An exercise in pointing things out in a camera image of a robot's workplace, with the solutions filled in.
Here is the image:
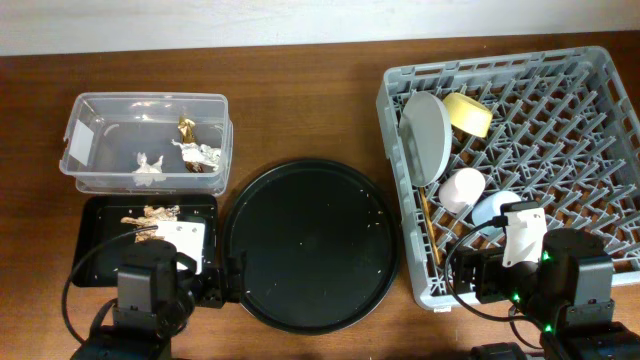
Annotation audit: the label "light blue cup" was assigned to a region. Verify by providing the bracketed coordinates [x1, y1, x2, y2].
[471, 190, 521, 226]

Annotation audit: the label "pink cup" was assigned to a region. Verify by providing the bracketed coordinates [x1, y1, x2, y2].
[438, 168, 486, 214]

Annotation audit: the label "wooden chopstick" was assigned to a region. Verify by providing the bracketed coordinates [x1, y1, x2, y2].
[418, 187, 441, 267]

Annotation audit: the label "food scraps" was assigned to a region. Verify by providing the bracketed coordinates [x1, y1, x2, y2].
[120, 205, 180, 243]

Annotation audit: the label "white napkin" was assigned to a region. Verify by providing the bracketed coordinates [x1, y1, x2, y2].
[171, 140, 221, 173]
[132, 153, 166, 186]

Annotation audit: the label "grey round plate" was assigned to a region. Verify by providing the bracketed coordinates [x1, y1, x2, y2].
[399, 91, 452, 187]

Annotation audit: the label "gold foil wrapper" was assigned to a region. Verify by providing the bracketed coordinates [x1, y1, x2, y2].
[178, 116, 197, 144]

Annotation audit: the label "yellow bowl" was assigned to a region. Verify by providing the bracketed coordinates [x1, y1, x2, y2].
[443, 93, 493, 138]

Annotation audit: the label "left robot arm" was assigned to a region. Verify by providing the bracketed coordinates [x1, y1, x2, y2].
[72, 240, 246, 359]

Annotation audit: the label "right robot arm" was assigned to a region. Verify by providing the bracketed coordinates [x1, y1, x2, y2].
[447, 229, 639, 359]

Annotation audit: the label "grey plastic dishwasher rack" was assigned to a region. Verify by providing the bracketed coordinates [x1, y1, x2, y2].
[376, 46, 639, 311]

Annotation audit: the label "clear plastic waste bin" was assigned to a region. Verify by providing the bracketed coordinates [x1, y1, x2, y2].
[59, 92, 233, 196]

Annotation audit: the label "round black serving tray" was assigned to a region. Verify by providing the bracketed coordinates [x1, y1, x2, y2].
[222, 159, 401, 335]

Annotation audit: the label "black rectangular tray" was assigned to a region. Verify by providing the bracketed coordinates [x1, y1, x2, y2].
[72, 194, 218, 287]

